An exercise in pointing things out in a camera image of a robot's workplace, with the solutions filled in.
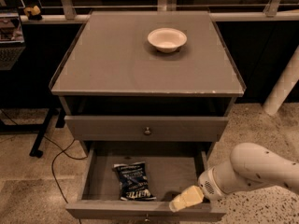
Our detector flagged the white paper bowl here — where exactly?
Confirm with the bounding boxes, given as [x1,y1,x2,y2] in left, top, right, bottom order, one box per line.
[148,28,187,53]

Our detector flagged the white metal railing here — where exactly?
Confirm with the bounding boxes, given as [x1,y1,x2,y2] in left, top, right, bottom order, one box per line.
[12,0,299,24]

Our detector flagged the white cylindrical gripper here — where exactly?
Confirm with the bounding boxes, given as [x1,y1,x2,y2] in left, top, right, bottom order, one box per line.
[169,167,227,212]

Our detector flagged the grey open middle drawer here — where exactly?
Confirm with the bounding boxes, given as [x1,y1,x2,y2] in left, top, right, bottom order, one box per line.
[66,142,225,222]

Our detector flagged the yellow black small object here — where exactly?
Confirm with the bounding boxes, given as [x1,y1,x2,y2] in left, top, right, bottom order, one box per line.
[23,5,42,21]

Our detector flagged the black floor cable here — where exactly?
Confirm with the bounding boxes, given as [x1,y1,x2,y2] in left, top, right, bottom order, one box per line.
[0,108,89,224]

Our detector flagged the round metal top drawer knob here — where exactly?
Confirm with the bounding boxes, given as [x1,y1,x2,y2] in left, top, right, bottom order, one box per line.
[144,127,151,135]

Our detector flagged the blue chip bag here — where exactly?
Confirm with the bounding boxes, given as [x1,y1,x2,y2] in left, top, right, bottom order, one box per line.
[114,161,156,202]

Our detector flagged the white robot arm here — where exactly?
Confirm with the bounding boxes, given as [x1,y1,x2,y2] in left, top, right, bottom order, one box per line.
[169,143,299,212]

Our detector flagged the black desk leg frame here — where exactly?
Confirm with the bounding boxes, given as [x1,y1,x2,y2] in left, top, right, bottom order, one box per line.
[0,108,65,158]

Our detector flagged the open laptop computer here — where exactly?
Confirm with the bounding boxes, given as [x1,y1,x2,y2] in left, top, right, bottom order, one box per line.
[0,8,25,70]

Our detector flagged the white diagonal post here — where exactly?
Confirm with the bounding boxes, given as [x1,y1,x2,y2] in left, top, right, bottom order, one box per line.
[263,46,299,116]

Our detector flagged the grey top drawer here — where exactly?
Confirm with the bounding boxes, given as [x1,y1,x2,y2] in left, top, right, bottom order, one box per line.
[64,116,228,142]

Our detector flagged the round metal middle drawer knob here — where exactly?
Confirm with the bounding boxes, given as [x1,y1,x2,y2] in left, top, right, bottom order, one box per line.
[144,215,150,223]

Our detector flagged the round metal drawer knob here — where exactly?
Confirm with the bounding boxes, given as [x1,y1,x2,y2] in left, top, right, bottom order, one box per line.
[144,127,151,135]
[144,215,150,223]

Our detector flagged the grey wooden drawer cabinet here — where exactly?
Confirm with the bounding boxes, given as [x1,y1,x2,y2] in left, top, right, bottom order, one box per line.
[49,10,248,161]

